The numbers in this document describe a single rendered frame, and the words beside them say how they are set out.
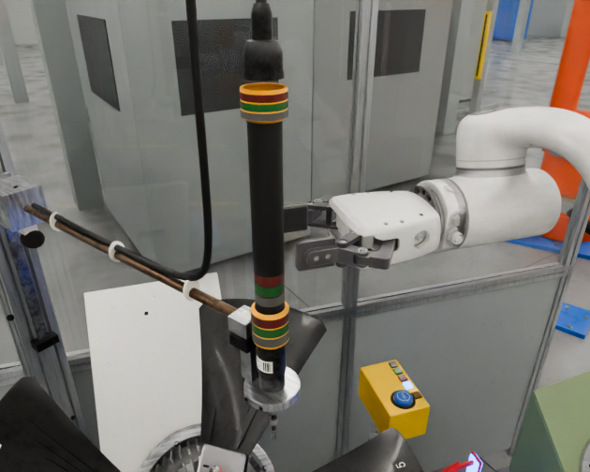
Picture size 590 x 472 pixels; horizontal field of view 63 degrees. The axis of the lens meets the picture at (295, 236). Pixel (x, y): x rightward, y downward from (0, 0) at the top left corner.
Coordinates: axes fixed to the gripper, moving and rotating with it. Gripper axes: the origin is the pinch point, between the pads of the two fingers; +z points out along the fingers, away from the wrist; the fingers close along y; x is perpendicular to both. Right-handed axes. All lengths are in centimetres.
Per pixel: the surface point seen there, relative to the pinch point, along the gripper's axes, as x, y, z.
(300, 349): -25.9, 11.4, -4.3
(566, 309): -163, 150, -231
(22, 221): -14, 46, 37
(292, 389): -19.7, -2.1, 1.0
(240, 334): -12.9, 1.6, 6.3
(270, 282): -3.9, -2.1, 3.4
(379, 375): -58, 33, -31
